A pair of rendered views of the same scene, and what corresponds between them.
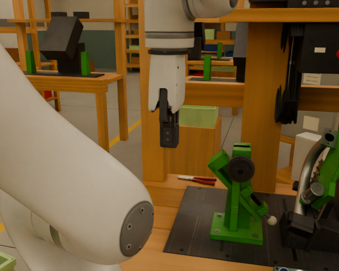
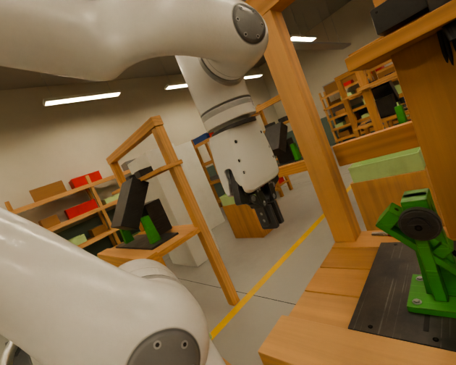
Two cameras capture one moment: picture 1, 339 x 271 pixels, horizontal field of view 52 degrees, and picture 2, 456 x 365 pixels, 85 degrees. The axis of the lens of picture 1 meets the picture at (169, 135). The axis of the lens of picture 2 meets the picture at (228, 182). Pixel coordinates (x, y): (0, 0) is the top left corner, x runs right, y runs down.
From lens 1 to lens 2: 33 cm
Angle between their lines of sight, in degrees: 35
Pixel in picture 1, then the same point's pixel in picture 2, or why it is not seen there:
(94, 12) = not seen: hidden behind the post
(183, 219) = (374, 285)
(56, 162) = (26, 303)
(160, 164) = (347, 224)
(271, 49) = (433, 69)
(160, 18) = (198, 99)
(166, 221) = (356, 287)
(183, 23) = (221, 93)
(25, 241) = not seen: hidden behind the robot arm
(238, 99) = (413, 138)
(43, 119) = (0, 259)
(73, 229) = not seen: outside the picture
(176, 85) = (240, 161)
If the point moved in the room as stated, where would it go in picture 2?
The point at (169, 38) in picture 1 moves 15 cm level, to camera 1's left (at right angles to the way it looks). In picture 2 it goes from (213, 116) to (148, 151)
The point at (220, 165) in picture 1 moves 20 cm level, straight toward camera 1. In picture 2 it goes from (391, 223) to (379, 274)
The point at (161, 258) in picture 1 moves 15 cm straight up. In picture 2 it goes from (345, 337) to (323, 283)
